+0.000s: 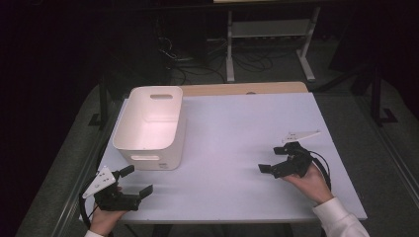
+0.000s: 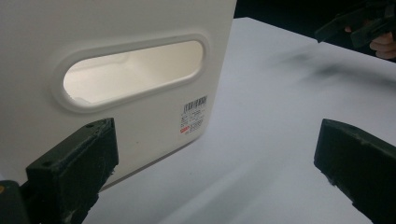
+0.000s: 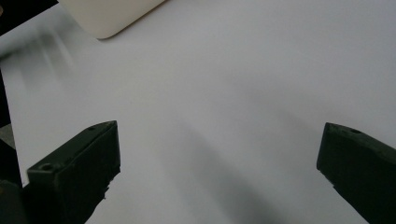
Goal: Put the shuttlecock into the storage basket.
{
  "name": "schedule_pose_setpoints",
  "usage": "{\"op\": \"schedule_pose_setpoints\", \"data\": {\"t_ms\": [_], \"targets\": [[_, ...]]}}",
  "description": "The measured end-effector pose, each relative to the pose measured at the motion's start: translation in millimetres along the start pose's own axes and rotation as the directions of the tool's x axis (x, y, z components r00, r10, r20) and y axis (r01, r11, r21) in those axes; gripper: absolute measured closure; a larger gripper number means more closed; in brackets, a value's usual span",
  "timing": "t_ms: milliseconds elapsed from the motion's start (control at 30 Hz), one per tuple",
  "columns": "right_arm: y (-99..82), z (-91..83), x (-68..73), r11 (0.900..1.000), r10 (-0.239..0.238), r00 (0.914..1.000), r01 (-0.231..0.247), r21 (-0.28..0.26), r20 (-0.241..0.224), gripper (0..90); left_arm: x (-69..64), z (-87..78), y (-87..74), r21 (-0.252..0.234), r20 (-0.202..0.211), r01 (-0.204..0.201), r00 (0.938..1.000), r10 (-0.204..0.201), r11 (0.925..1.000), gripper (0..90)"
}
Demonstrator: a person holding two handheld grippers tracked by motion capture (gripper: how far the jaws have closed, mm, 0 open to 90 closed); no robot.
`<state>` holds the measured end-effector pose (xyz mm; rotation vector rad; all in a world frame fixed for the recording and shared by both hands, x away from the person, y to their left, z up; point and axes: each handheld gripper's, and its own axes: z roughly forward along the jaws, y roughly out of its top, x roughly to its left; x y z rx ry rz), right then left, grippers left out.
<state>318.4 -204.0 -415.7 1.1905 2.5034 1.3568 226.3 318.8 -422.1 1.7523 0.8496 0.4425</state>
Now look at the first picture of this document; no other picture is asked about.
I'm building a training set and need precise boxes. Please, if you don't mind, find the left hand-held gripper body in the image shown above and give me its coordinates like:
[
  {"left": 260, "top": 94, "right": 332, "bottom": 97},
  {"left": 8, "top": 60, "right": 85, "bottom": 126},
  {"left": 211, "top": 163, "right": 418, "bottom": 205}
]
[{"left": 81, "top": 165, "right": 141, "bottom": 212}]

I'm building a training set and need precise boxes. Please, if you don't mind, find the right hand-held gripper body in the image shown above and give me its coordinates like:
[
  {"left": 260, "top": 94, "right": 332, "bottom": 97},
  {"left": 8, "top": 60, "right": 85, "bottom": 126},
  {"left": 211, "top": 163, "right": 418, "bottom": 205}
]
[{"left": 271, "top": 129, "right": 321, "bottom": 180}]

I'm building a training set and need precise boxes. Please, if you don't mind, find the white plastic storage bin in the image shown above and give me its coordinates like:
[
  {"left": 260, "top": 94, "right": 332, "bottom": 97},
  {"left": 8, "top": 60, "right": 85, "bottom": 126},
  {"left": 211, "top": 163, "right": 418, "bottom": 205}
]
[{"left": 112, "top": 85, "right": 187, "bottom": 172}]

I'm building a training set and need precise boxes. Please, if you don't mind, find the person's left hand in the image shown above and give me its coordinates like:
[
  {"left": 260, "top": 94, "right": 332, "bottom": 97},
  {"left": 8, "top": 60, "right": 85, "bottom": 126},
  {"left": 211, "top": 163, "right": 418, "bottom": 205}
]
[{"left": 89, "top": 187, "right": 128, "bottom": 237}]

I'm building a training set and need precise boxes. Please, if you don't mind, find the person's right hand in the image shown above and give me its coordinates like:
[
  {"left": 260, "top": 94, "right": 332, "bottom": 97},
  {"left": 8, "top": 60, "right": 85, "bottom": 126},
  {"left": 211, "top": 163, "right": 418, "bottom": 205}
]
[{"left": 282, "top": 162, "right": 335, "bottom": 205}]

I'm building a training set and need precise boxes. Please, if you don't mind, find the wooden table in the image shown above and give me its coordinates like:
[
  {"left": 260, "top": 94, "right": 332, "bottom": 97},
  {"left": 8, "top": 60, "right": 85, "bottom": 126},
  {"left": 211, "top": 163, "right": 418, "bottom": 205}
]
[{"left": 180, "top": 81, "right": 309, "bottom": 98}]

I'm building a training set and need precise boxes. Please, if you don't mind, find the person's right white sleeve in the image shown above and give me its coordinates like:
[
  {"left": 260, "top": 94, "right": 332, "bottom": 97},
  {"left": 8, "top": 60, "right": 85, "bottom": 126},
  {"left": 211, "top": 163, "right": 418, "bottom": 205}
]
[{"left": 311, "top": 197, "right": 372, "bottom": 237}]

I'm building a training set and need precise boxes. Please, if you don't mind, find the black metal stand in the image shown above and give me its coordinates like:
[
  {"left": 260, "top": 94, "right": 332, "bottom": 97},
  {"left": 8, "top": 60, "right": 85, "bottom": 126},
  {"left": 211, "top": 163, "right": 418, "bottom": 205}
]
[
  {"left": 370, "top": 67, "right": 399, "bottom": 128},
  {"left": 87, "top": 72, "right": 111, "bottom": 130}
]

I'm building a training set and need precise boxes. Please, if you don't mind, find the white metal stand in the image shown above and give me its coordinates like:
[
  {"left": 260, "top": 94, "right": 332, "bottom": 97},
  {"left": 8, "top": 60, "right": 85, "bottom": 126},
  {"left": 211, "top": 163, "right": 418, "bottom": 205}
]
[{"left": 225, "top": 5, "right": 322, "bottom": 84}]

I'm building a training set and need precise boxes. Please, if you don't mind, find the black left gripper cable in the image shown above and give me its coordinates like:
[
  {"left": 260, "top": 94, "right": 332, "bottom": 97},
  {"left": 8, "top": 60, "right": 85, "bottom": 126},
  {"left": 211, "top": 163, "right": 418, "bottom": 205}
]
[{"left": 78, "top": 181, "right": 101, "bottom": 230}]

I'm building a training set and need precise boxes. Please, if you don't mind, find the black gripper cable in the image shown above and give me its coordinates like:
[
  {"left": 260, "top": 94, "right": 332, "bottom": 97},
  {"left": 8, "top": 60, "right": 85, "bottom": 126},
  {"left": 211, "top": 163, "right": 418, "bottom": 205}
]
[
  {"left": 78, "top": 181, "right": 101, "bottom": 230},
  {"left": 308, "top": 150, "right": 332, "bottom": 193}
]

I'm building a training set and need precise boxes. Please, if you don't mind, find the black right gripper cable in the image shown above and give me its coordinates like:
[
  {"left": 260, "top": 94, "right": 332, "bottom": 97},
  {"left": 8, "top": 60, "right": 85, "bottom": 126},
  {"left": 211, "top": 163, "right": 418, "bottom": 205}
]
[{"left": 308, "top": 150, "right": 332, "bottom": 193}]

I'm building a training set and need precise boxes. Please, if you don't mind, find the tangle of black floor cables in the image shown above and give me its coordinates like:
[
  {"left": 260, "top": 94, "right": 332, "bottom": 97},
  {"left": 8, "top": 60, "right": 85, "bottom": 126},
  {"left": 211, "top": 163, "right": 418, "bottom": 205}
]
[{"left": 157, "top": 35, "right": 275, "bottom": 86}]

